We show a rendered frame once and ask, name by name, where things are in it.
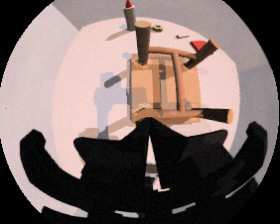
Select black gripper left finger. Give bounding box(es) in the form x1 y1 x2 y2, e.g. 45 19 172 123
73 117 150 191

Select red flat block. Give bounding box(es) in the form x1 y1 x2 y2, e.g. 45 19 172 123
190 41 206 51

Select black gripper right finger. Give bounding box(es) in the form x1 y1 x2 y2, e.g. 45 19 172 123
149 117 228 189

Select brown wooden stool legs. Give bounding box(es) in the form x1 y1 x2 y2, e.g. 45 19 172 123
135 21 233 126

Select brown wooden stool seat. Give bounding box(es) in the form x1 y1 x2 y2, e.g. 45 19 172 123
132 54 201 125

